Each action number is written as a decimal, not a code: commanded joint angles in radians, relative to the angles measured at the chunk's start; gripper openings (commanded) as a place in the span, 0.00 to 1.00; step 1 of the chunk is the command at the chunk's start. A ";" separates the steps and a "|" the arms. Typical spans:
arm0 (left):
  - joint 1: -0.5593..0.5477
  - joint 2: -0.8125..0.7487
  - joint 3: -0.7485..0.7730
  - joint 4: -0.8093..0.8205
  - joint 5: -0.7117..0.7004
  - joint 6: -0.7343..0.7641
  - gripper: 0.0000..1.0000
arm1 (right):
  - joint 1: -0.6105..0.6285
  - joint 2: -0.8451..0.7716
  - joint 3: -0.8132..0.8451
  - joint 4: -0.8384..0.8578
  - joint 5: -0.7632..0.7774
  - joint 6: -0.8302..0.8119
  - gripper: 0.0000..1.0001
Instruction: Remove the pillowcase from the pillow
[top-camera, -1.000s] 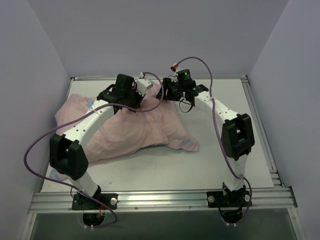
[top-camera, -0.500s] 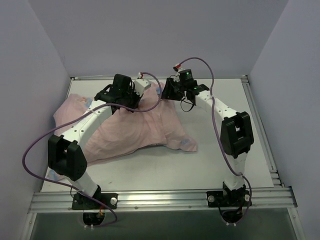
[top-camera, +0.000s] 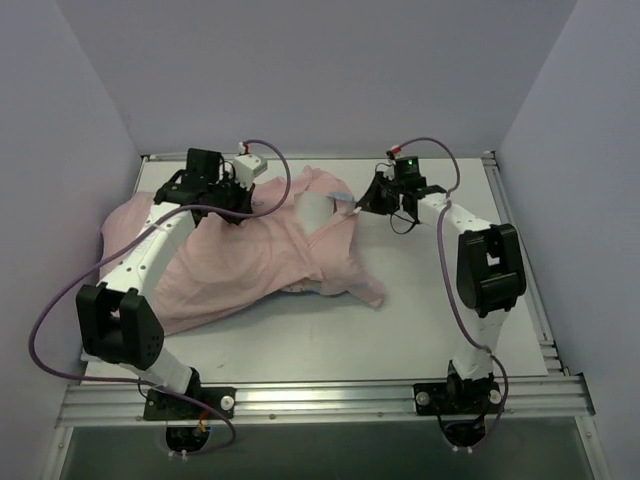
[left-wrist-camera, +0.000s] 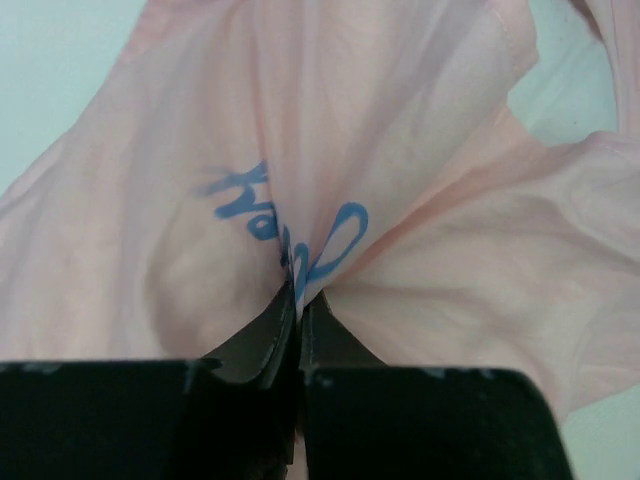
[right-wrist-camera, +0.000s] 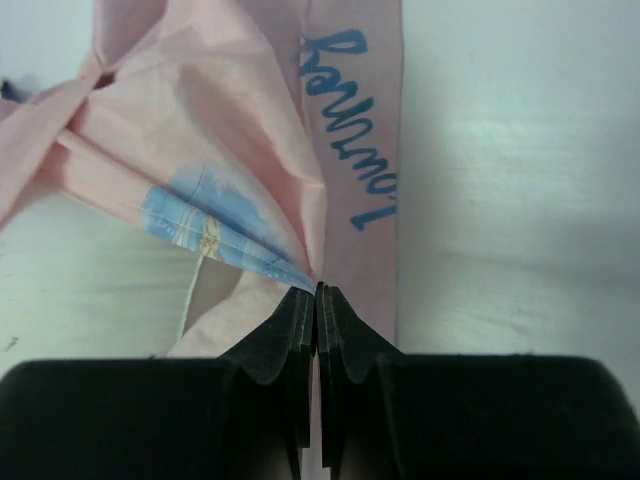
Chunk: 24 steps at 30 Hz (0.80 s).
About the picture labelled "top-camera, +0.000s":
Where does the blue pink printed pillowcase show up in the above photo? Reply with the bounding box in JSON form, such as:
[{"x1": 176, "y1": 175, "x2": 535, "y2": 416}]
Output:
[{"x1": 98, "y1": 166, "x2": 387, "y2": 337}]

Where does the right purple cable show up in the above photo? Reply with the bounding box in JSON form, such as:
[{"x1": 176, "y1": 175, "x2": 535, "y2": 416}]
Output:
[{"x1": 387, "y1": 136, "x2": 510, "y2": 447}]

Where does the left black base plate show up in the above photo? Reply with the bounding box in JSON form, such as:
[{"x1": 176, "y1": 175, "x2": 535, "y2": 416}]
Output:
[{"x1": 143, "y1": 386, "x2": 237, "y2": 421}]

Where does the white pillow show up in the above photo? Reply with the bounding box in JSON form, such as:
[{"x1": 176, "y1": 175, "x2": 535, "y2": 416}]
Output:
[{"x1": 294, "y1": 191, "x2": 335, "y2": 236}]

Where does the purple cable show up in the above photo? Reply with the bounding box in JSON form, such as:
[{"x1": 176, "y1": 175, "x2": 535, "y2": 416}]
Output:
[
  {"x1": 28, "y1": 138, "x2": 292, "y2": 455},
  {"x1": 387, "y1": 136, "x2": 510, "y2": 447}
]

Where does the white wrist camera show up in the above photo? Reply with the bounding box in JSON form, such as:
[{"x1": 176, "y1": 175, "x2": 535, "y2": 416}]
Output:
[
  {"x1": 375, "y1": 162, "x2": 395, "y2": 181},
  {"x1": 232, "y1": 153, "x2": 268, "y2": 190}
]

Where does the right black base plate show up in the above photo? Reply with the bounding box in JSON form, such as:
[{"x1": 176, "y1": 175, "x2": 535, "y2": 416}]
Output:
[{"x1": 413, "y1": 379, "x2": 502, "y2": 416}]

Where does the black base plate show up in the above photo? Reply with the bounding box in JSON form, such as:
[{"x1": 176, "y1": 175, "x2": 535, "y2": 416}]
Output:
[
  {"x1": 413, "y1": 379, "x2": 502, "y2": 416},
  {"x1": 143, "y1": 386, "x2": 237, "y2": 421}
]

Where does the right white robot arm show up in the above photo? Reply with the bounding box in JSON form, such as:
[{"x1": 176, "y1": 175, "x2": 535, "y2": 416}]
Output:
[{"x1": 356, "y1": 156, "x2": 527, "y2": 413}]

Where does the aluminium right side rail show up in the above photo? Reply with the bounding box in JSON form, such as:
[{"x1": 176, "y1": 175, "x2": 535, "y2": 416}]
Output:
[{"x1": 481, "y1": 151, "x2": 570, "y2": 376}]

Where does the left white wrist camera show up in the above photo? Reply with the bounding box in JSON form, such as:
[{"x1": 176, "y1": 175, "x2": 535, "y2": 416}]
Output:
[{"x1": 232, "y1": 153, "x2": 268, "y2": 190}]

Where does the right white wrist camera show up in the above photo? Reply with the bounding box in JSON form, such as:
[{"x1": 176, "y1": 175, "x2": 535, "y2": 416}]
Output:
[{"x1": 375, "y1": 162, "x2": 395, "y2": 181}]

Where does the aluminium front rail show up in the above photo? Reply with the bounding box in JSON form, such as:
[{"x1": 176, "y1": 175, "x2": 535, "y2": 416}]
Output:
[{"x1": 57, "y1": 375, "x2": 595, "y2": 427}]

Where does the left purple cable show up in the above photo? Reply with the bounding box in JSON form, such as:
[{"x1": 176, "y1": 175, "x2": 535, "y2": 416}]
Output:
[{"x1": 28, "y1": 138, "x2": 292, "y2": 455}]

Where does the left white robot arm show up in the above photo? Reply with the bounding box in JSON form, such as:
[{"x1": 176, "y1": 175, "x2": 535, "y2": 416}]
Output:
[{"x1": 76, "y1": 148, "x2": 267, "y2": 419}]

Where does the aluminium back rail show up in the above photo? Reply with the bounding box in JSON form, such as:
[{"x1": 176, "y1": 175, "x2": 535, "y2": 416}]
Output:
[{"x1": 140, "y1": 151, "x2": 211, "y2": 162}]

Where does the aluminium rail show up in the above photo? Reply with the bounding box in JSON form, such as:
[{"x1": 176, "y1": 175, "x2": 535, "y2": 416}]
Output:
[
  {"x1": 57, "y1": 375, "x2": 595, "y2": 427},
  {"x1": 140, "y1": 151, "x2": 211, "y2": 162},
  {"x1": 481, "y1": 151, "x2": 570, "y2": 376}
]

